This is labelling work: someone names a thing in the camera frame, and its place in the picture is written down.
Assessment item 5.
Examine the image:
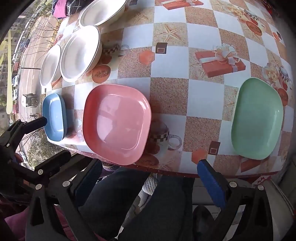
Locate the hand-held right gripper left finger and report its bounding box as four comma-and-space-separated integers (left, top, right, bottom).
25, 159, 103, 241

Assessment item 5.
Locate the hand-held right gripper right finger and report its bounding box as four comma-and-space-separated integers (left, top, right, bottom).
197, 159, 278, 241

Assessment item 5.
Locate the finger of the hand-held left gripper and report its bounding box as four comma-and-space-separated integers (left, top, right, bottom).
21, 152, 72, 183
5, 116, 48, 145

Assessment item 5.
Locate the blue square plate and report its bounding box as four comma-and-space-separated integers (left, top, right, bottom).
42, 93, 68, 142

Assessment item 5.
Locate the small white plate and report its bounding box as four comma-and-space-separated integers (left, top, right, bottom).
40, 44, 62, 87

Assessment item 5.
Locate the pink square plate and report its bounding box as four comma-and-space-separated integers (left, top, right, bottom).
83, 84, 152, 166

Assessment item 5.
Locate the green square plate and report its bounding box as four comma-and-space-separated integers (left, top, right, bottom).
231, 77, 284, 160

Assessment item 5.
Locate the medium white bowl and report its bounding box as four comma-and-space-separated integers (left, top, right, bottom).
60, 25, 102, 82

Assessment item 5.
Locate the large white bowl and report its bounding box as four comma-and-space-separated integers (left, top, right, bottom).
79, 0, 129, 28

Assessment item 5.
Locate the grey utility cabinet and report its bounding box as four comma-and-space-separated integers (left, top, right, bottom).
27, 93, 38, 107

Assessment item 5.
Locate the white knitted cloth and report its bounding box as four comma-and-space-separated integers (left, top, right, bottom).
136, 175, 161, 209

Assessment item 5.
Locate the checkered printed tablecloth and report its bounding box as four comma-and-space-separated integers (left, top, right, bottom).
40, 0, 293, 179

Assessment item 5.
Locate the folded patterned cloth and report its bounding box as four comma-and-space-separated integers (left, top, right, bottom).
51, 0, 89, 19

